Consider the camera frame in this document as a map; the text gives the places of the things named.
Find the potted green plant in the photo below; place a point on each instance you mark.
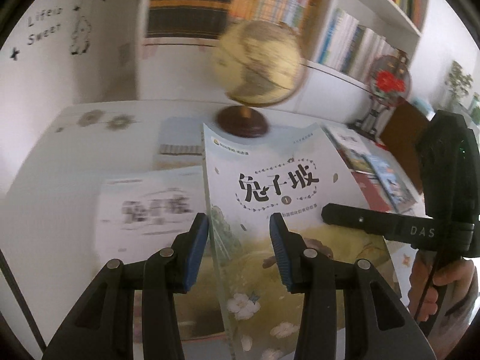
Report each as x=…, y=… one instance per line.
x=459, y=84

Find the small rabbit hill book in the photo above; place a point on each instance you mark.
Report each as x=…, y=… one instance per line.
x=351, y=148

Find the patterned table mat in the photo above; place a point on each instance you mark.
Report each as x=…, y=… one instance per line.
x=181, y=146

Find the red flower round fan ornament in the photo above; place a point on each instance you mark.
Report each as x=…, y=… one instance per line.
x=389, y=83

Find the person's right hand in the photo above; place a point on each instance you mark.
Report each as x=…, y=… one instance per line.
x=424, y=294

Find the red cover book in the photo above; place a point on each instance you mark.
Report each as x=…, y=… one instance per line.
x=373, y=192

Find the white bookshelf with books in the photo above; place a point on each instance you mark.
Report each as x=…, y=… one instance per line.
x=339, y=41

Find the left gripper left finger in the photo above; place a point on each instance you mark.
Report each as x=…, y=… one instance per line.
x=100, y=325

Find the yellow desk globe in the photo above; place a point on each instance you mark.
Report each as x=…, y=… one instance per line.
x=258, y=64

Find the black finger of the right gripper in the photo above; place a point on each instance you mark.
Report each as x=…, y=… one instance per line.
x=371, y=222

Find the light blue cartoon book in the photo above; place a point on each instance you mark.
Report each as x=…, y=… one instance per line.
x=396, y=190

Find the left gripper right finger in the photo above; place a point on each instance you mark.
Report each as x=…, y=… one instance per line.
x=377, y=324

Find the meadow rabbit hill book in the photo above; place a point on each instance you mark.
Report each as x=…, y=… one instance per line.
x=265, y=199

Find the brown chair back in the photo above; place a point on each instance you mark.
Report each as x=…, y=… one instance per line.
x=400, y=135

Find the white rabbit hill book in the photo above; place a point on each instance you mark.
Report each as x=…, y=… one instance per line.
x=142, y=213

